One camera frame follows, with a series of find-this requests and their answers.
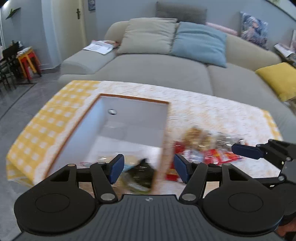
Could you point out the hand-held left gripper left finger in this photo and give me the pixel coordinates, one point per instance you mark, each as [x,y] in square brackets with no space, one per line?
[115,169]

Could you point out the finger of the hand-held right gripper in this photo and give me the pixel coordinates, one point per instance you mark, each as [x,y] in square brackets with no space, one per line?
[246,150]
[270,182]

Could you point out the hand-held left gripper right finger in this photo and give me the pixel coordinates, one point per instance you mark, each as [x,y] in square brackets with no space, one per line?
[181,168]

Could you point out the clear candy packet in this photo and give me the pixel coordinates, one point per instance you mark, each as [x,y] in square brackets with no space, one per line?
[224,140]

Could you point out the dark seaweed packet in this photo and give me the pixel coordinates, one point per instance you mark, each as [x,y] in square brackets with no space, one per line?
[141,173]

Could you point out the red snack packet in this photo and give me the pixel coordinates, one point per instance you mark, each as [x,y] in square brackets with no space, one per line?
[219,156]

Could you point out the large nut brittle packet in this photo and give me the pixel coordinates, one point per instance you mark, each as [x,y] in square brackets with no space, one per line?
[196,136]

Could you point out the orange cardboard box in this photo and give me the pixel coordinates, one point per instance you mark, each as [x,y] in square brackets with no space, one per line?
[138,125]

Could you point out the yellow cushion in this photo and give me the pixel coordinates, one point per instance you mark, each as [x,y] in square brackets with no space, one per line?
[279,78]

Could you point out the yellow checked tablecloth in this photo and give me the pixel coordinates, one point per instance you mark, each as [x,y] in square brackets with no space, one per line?
[34,139]

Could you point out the grey sofa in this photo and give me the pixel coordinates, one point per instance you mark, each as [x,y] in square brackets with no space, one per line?
[157,71]

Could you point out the stack of books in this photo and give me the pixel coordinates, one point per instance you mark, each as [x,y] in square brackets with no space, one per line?
[293,58]

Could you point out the open white magazine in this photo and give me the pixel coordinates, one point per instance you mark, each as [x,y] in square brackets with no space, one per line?
[283,49]

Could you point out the blue cushion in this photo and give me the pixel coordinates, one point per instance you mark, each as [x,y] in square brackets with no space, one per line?
[198,44]

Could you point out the floral cushion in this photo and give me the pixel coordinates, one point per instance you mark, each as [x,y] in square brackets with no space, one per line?
[253,30]

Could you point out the white paper booklet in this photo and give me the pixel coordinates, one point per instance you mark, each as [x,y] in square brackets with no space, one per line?
[97,47]

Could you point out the colourful magazine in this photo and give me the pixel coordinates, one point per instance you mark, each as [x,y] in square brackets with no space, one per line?
[112,42]

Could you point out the red stool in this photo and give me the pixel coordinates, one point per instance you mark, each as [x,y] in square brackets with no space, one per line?
[35,67]

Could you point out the beige cushion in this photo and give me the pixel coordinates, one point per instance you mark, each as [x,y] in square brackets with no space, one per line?
[148,37]

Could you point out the cream door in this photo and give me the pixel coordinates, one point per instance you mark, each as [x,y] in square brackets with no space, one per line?
[67,34]

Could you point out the yellow stool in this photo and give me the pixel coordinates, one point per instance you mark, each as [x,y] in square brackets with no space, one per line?
[25,56]

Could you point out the papers on stool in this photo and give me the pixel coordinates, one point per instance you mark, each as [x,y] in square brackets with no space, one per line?
[24,49]

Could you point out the black dining chair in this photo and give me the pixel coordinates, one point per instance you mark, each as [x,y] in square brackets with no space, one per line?
[9,60]

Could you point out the dark grey cushion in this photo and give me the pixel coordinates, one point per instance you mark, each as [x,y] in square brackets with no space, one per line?
[180,11]

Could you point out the small framed wall picture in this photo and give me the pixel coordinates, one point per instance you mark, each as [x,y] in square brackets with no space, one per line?
[92,4]

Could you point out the green wall shelf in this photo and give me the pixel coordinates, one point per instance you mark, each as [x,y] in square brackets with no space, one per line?
[12,12]

